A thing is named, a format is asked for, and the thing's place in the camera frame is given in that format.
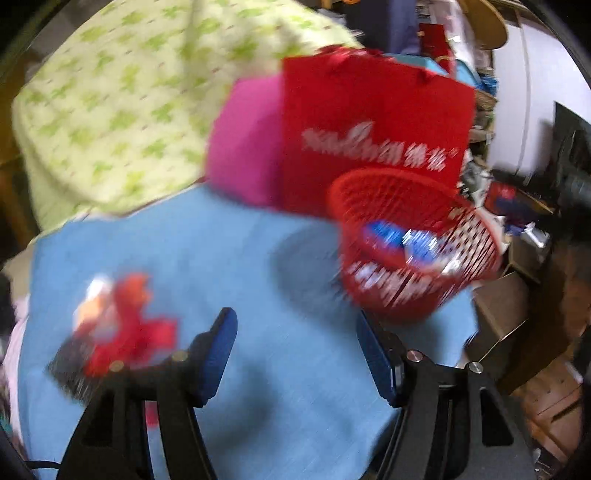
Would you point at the pale pink cloth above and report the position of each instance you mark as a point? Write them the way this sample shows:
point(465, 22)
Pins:
point(14, 360)

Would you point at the blue blanket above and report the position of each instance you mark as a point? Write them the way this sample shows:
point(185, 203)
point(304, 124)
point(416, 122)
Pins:
point(258, 277)

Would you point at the flat cardboard box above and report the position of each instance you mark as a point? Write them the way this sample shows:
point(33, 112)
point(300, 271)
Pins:
point(549, 406)

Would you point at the black monitor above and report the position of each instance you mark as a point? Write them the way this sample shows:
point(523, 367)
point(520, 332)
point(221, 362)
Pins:
point(575, 157)

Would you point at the dark wooden desk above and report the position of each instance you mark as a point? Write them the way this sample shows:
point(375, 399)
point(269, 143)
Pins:
point(554, 300)

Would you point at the blue wrappers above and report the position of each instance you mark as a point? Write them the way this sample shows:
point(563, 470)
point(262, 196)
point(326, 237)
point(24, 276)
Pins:
point(383, 235)

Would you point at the black packet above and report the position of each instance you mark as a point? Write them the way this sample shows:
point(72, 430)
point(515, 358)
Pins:
point(69, 369)

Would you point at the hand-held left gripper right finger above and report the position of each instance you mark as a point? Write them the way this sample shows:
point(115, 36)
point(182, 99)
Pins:
point(377, 367)

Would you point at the red and blue box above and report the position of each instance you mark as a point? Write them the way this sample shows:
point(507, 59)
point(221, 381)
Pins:
point(505, 198)

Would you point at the open cardboard box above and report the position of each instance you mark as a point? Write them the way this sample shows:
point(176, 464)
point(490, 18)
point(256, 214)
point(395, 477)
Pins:
point(503, 314)

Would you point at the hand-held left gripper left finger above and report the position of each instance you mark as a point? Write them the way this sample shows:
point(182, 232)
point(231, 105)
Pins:
point(216, 357)

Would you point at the pink pillow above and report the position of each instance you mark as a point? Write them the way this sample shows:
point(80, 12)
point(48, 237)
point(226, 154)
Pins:
point(249, 138)

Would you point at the green clover print blanket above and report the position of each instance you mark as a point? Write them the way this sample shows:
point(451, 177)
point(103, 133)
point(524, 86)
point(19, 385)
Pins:
point(115, 115)

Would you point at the red paper bag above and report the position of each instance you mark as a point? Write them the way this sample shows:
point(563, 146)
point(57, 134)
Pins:
point(369, 106)

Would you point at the red mesh plastic basket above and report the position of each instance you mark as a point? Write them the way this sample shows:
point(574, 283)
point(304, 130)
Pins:
point(392, 297)

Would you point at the round wooden board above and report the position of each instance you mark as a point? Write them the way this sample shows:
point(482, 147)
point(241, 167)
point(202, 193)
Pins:
point(491, 23)

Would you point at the red wrapper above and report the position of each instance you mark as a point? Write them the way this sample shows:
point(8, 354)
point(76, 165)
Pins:
point(129, 318)

